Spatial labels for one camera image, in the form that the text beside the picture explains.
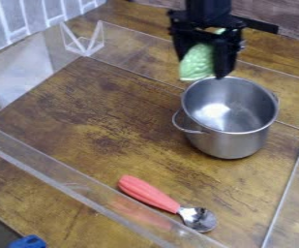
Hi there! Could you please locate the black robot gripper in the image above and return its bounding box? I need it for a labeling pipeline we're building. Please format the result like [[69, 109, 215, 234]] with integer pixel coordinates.
[[168, 0, 245, 78]]

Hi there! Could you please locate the green bumpy toy gourd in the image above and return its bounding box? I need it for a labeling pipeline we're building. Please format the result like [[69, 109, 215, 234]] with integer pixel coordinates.
[[179, 41, 213, 81]]

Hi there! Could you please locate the silver metal pot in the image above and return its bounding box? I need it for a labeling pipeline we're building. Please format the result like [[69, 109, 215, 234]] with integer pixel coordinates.
[[172, 77, 279, 159]]

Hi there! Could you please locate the blue object at corner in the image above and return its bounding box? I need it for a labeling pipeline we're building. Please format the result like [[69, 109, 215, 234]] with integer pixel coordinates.
[[7, 234, 47, 248]]

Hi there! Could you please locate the clear acrylic enclosure wall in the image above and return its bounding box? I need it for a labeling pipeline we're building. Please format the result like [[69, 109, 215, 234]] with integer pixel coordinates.
[[0, 20, 299, 248]]

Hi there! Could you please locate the red handled metal spoon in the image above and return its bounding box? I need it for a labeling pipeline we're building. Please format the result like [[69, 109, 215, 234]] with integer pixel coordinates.
[[117, 175, 217, 233]]

